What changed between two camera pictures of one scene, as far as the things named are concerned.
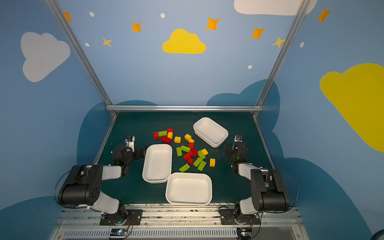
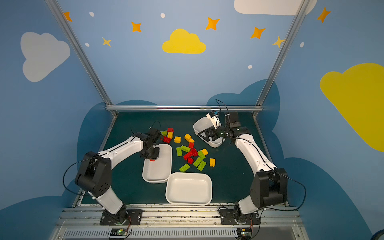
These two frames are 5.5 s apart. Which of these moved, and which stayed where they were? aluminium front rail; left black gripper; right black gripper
Moved: left black gripper; right black gripper
Stayed: aluminium front rail
